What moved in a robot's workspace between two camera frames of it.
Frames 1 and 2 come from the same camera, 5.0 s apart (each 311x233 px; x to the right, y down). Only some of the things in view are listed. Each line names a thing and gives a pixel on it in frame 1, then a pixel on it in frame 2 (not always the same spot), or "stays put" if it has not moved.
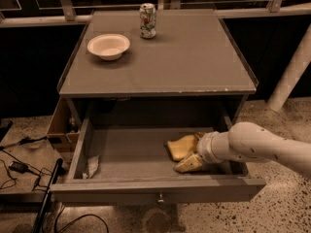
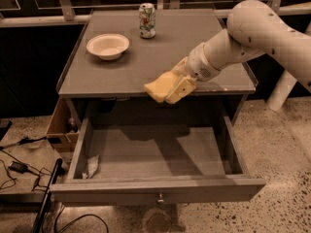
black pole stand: (39, 220) stays put
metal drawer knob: (160, 199) stays put
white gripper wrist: (205, 150) -> (198, 64)
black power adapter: (19, 167) stays put
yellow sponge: (183, 147) -> (159, 86)
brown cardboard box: (64, 128) stays put
